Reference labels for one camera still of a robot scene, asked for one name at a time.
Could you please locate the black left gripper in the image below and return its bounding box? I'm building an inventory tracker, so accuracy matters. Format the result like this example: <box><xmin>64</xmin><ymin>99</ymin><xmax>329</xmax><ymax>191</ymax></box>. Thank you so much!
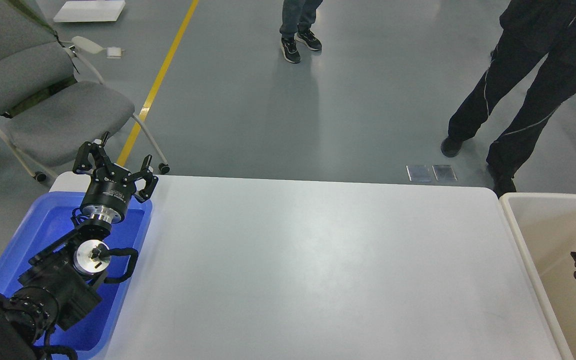
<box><xmin>73</xmin><ymin>131</ymin><xmax>159</xmax><ymax>224</ymax></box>

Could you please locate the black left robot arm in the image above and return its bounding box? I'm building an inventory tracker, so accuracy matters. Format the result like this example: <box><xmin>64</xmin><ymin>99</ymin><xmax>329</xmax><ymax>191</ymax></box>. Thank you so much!
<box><xmin>0</xmin><ymin>132</ymin><xmax>158</xmax><ymax>360</ymax></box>

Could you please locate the beige plastic bin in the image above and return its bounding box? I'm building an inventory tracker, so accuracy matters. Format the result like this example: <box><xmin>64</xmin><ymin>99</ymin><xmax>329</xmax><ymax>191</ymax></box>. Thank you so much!
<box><xmin>500</xmin><ymin>193</ymin><xmax>576</xmax><ymax>360</ymax></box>

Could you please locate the blue plastic bin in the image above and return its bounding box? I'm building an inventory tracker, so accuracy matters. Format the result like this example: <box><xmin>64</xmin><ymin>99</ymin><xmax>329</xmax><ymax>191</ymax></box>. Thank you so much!
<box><xmin>0</xmin><ymin>191</ymin><xmax>153</xmax><ymax>360</ymax></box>

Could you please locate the grey padded chair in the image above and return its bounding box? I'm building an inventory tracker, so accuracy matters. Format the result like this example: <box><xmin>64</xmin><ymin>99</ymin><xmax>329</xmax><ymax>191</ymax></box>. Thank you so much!
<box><xmin>0</xmin><ymin>0</ymin><xmax>170</xmax><ymax>182</ymax></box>

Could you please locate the small white floor box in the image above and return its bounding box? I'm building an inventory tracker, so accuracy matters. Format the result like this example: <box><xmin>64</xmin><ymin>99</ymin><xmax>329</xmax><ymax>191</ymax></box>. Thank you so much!
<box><xmin>106</xmin><ymin>47</ymin><xmax>124</xmax><ymax>59</ymax></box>

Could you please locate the white flat board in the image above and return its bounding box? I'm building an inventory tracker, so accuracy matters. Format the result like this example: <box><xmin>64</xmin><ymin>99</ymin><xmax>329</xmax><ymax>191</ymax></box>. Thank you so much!
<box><xmin>52</xmin><ymin>0</ymin><xmax>126</xmax><ymax>23</ymax></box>

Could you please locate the right metal floor plate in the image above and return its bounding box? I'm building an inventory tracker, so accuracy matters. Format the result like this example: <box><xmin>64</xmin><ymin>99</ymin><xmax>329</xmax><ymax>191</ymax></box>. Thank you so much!
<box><xmin>432</xmin><ymin>164</ymin><xmax>458</xmax><ymax>182</ymax></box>

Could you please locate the metal floor plate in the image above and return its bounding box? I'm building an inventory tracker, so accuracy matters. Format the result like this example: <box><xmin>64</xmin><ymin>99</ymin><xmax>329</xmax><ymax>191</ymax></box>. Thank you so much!
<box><xmin>406</xmin><ymin>164</ymin><xmax>432</xmax><ymax>183</ymax></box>
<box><xmin>432</xmin><ymin>164</ymin><xmax>458</xmax><ymax>182</ymax></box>

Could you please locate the left metal floor plate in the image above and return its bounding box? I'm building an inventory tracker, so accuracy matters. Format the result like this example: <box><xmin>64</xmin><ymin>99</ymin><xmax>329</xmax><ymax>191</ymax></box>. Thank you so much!
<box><xmin>406</xmin><ymin>164</ymin><xmax>432</xmax><ymax>183</ymax></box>

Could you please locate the person in black tracksuit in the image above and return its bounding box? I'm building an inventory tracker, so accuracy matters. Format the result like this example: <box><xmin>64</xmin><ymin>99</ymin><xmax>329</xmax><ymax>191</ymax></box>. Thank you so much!
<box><xmin>440</xmin><ymin>0</ymin><xmax>576</xmax><ymax>199</ymax></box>

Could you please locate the person in blue jeans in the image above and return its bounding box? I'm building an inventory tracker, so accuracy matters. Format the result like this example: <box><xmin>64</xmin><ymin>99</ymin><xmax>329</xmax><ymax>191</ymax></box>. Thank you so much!
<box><xmin>279</xmin><ymin>0</ymin><xmax>323</xmax><ymax>64</ymax></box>

